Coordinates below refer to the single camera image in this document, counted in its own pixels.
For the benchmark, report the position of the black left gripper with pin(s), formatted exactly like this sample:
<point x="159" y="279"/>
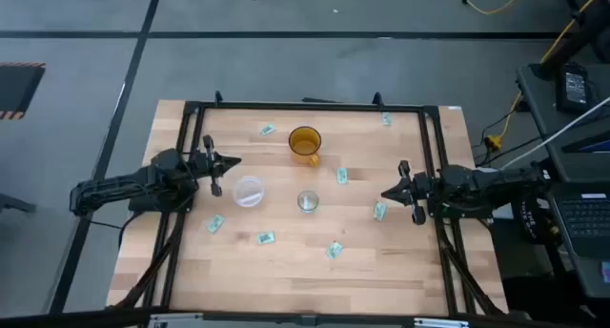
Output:
<point x="209" y="166"/>

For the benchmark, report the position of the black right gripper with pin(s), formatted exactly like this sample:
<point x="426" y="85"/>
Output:
<point x="423" y="190"/>

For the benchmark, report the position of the green white sweetener packet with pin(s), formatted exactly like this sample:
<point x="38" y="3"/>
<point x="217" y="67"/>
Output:
<point x="215" y="223"/>
<point x="380" y="211"/>
<point x="334" y="250"/>
<point x="341" y="175"/>
<point x="266" y="238"/>
<point x="386" y="118"/>
<point x="267" y="129"/>

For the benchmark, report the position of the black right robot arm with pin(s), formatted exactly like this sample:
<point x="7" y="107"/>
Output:
<point x="476" y="185"/>

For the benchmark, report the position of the clear plastic container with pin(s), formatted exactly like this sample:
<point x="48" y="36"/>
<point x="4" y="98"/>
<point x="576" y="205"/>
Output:
<point x="248" y="192"/>

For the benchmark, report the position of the yellow mug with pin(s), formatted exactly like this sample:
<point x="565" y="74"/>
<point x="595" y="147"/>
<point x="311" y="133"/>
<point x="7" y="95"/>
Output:
<point x="305" y="149"/>

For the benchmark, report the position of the small clear glass jar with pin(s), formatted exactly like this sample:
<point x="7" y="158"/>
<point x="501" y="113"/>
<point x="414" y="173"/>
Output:
<point x="308" y="201"/>

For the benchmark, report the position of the black bag white lettering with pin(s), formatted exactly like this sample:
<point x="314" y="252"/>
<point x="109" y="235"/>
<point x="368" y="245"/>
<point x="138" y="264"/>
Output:
<point x="526" y="218"/>

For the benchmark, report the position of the black side table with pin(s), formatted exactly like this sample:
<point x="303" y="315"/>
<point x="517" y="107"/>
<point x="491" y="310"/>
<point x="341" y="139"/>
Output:
<point x="538" y="108"/>

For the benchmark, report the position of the dark laptop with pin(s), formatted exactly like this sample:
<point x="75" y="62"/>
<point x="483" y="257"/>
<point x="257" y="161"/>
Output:
<point x="581" y="223"/>

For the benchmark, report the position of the black power brick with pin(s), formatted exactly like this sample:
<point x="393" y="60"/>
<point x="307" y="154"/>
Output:
<point x="574" y="87"/>

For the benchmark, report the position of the black orange striped mat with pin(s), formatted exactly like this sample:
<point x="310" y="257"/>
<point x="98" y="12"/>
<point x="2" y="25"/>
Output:
<point x="16" y="87"/>

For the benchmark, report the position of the black floor stand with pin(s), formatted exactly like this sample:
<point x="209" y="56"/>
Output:
<point x="579" y="34"/>

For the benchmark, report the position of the black frame clamp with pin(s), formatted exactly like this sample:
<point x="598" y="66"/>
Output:
<point x="218" y="97"/>
<point x="377" y="98"/>

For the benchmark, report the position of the black table frame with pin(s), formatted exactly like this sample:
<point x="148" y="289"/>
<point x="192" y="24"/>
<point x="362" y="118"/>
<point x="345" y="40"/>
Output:
<point x="286" y="105"/>

